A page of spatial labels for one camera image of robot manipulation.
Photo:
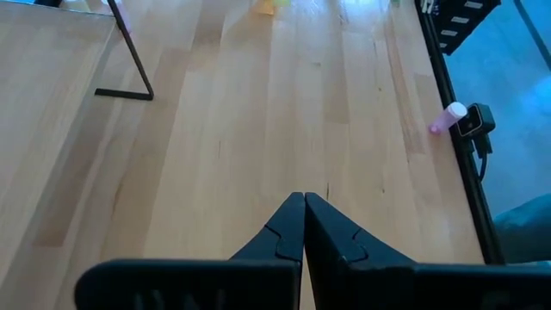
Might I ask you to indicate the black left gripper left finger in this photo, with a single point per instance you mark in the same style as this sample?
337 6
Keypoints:
215 284

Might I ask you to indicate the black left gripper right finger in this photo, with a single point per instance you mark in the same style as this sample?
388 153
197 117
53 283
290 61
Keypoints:
387 288

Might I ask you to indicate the small pink medicine bottle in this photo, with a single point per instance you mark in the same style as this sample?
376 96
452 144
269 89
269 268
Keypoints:
450 116

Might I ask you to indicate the wooden shelf with black legs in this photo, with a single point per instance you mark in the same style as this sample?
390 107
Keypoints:
43 64

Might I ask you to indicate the large orange medicine bottle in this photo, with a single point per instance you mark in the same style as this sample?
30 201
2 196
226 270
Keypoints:
264 6

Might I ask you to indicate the black frame beam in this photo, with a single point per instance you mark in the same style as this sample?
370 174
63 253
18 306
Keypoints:
477 194

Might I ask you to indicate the black slotted frame bracket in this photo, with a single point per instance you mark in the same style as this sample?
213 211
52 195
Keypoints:
460 26

